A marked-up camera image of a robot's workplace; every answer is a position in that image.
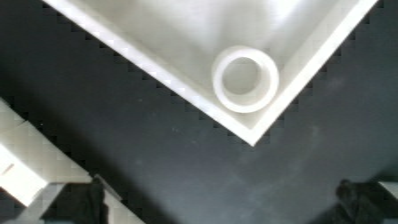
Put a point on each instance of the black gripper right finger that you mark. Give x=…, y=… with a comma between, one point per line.
x=366, y=203

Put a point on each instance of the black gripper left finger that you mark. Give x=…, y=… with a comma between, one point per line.
x=80, y=204

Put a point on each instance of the white square tabletop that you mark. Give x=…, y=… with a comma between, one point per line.
x=231, y=50

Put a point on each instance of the white U-shaped obstacle fence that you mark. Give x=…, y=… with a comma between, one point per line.
x=37, y=170

